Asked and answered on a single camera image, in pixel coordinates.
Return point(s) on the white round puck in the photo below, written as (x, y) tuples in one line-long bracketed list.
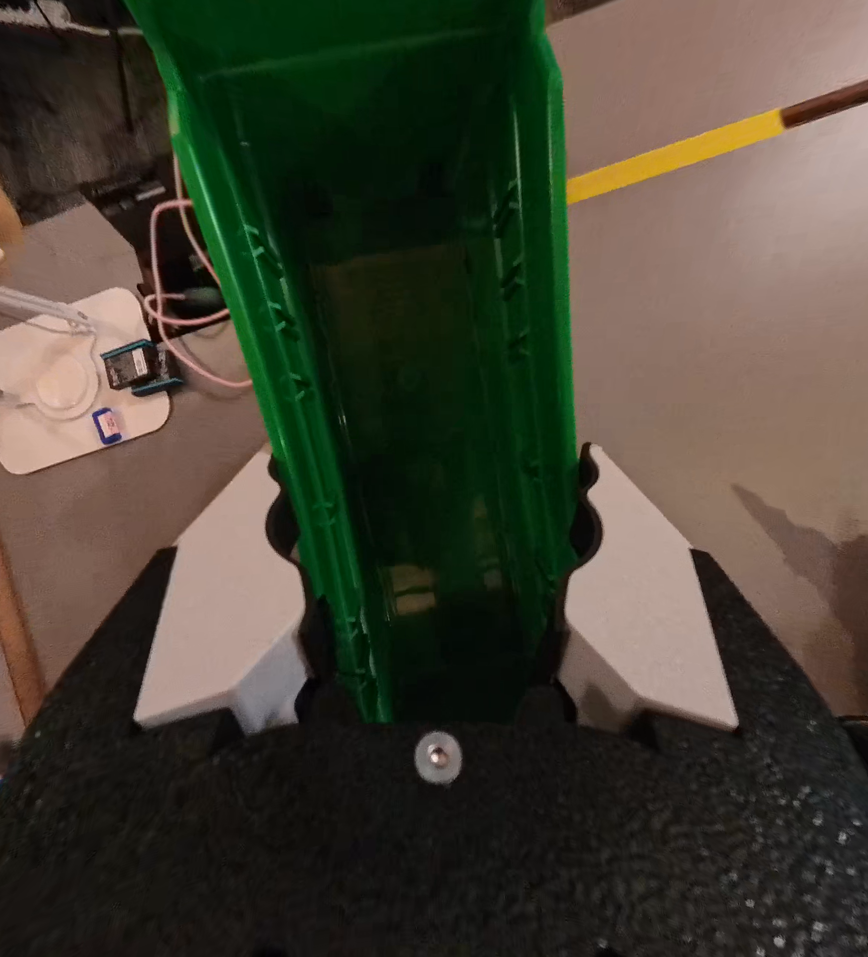
[(66, 389)]

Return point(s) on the wood-edged side table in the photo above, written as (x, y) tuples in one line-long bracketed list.
[(0, 583)]

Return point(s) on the white document stand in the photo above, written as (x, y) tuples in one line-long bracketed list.
[(30, 441)]

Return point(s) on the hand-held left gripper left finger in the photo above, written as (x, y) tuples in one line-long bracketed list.
[(217, 620)]

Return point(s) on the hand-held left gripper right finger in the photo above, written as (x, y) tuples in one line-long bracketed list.
[(643, 620)]

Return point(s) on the green plastic bin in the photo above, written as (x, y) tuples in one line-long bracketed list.
[(404, 336)]

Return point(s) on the small blue case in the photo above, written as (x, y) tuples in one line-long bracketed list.
[(108, 426)]

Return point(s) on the black box with blue edge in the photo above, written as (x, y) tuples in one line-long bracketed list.
[(138, 368)]

